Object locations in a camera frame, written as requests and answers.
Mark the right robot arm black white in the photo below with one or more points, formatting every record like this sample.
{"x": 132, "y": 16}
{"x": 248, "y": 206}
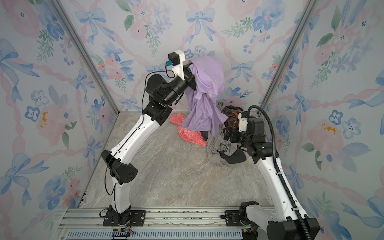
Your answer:
{"x": 289, "y": 221}

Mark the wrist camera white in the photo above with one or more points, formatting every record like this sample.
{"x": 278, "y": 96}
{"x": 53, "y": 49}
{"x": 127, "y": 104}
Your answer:
{"x": 243, "y": 121}
{"x": 176, "y": 60}

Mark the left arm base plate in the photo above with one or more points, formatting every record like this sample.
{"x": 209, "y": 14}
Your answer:
{"x": 135, "y": 218}

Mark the left aluminium corner post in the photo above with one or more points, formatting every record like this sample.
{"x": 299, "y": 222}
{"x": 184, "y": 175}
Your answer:
{"x": 81, "y": 49}

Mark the pink patterned cloth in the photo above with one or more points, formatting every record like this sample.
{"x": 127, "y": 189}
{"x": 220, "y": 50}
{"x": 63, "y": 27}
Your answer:
{"x": 185, "y": 134}

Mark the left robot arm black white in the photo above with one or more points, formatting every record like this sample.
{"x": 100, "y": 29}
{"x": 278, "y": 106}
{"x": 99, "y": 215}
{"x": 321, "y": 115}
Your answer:
{"x": 162, "y": 96}

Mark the right aluminium corner post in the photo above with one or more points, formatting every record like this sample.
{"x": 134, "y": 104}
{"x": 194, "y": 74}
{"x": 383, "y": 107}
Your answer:
{"x": 291, "y": 47}

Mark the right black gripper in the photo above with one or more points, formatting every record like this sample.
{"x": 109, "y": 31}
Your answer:
{"x": 235, "y": 131}

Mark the red plaid cloth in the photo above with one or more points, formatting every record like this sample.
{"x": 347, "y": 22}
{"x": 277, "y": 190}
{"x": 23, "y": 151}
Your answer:
{"x": 233, "y": 116}

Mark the aluminium mounting rail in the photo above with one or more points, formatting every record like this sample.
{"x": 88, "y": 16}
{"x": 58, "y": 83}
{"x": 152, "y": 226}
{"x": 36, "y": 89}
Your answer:
{"x": 155, "y": 217}

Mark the black cloth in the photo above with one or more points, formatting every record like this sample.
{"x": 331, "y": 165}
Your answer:
{"x": 234, "y": 156}

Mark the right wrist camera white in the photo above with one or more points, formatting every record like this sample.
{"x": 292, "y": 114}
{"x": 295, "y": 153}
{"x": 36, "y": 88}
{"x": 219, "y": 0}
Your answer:
{"x": 243, "y": 121}

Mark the perforated metal grille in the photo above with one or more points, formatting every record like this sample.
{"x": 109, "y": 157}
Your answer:
{"x": 156, "y": 234}

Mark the grey cloth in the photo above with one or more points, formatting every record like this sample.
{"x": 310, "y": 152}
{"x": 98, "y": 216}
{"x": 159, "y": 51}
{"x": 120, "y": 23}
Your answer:
{"x": 217, "y": 147}

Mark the aluminium corner post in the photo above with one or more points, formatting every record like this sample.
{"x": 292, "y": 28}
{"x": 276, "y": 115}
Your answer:
{"x": 81, "y": 49}
{"x": 291, "y": 47}

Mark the lilac purple cloth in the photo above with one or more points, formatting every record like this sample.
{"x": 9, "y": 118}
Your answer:
{"x": 210, "y": 81}

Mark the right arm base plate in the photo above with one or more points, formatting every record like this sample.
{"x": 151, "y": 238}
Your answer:
{"x": 235, "y": 218}

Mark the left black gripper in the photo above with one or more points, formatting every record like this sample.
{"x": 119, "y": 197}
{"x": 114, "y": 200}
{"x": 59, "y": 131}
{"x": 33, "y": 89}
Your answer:
{"x": 189, "y": 77}

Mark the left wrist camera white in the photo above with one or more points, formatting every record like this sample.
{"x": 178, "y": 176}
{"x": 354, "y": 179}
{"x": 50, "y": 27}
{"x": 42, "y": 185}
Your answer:
{"x": 176, "y": 60}

